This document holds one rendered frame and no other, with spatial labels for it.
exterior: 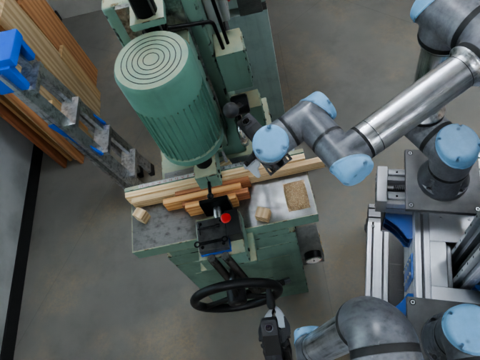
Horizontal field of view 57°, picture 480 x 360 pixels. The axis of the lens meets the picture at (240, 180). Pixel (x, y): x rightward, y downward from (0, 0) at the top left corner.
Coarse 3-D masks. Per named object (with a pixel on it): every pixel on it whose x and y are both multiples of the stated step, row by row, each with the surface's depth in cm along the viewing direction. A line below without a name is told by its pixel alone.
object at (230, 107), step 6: (234, 96) 130; (240, 96) 129; (246, 96) 129; (228, 102) 94; (234, 102) 129; (240, 102) 129; (246, 102) 129; (228, 108) 93; (234, 108) 93; (240, 108) 129; (246, 108) 129; (228, 114) 93; (234, 114) 94; (240, 114) 132
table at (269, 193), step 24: (264, 192) 141; (312, 192) 138; (168, 216) 144; (192, 216) 142; (288, 216) 136; (312, 216) 135; (144, 240) 141; (168, 240) 140; (192, 240) 138; (240, 264) 135
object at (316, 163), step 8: (304, 160) 139; (312, 160) 139; (320, 160) 138; (288, 168) 139; (296, 168) 139; (304, 168) 140; (312, 168) 141; (320, 168) 141; (232, 176) 142; (240, 176) 141; (264, 176) 141; (272, 176) 142; (280, 176) 143; (160, 192) 144; (168, 192) 143; (136, 200) 144; (144, 200) 144; (152, 200) 144; (160, 200) 145
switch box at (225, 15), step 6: (204, 0) 114; (210, 0) 114; (216, 0) 114; (222, 0) 115; (204, 6) 116; (210, 6) 116; (222, 6) 116; (228, 6) 121; (210, 12) 117; (222, 12) 118; (228, 12) 118; (210, 18) 119; (216, 18) 119; (222, 18) 120; (228, 18) 120; (210, 24) 121
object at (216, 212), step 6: (216, 198) 133; (222, 198) 132; (228, 198) 133; (204, 204) 133; (210, 204) 134; (216, 204) 134; (222, 204) 135; (228, 204) 135; (204, 210) 136; (210, 210) 137; (216, 210) 134; (222, 210) 138; (216, 216) 133
